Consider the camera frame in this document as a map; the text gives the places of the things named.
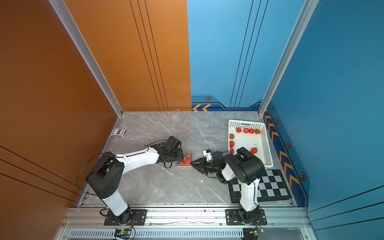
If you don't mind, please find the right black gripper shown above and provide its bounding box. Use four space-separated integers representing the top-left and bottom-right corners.
190 158 220 176

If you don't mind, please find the clear plastic clamshell container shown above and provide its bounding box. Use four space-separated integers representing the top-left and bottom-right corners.
178 151 193 167

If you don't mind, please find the white perforated plastic basket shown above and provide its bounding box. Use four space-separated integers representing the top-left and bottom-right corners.
228 120 274 169

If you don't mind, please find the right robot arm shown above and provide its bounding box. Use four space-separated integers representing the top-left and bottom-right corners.
191 147 268 227

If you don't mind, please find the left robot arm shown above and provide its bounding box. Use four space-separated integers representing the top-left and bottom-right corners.
85 136 184 226

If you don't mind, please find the strawberry five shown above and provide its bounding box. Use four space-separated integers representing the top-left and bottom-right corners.
251 145 258 155

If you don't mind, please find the black white checkerboard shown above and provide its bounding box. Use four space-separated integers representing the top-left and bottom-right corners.
228 170 292 204

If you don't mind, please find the right green circuit board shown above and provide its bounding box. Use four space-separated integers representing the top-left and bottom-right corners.
249 228 265 240

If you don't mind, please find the green circuit board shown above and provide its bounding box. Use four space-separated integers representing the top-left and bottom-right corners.
113 229 134 240
249 228 265 240

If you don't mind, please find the left green circuit board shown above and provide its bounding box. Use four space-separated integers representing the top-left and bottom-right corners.
113 229 134 240

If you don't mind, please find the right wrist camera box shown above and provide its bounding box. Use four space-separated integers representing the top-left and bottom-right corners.
203 149 213 162

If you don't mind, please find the clear clamshell near wall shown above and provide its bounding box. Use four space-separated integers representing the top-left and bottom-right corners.
170 110 185 125

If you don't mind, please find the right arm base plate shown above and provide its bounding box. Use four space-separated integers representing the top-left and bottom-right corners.
225 208 268 226

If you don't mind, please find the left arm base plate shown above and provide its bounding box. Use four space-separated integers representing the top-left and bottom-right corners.
104 209 148 227

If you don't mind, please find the aluminium front rail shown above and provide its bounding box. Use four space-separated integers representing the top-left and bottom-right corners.
59 204 312 229

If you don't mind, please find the left aluminium corner post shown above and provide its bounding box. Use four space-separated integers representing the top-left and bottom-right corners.
49 0 124 117

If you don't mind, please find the aluminium corner post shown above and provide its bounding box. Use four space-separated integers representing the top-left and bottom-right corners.
49 0 124 117
258 0 319 118

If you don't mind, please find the right aluminium corner post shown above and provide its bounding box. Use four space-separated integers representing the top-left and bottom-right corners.
258 0 319 118

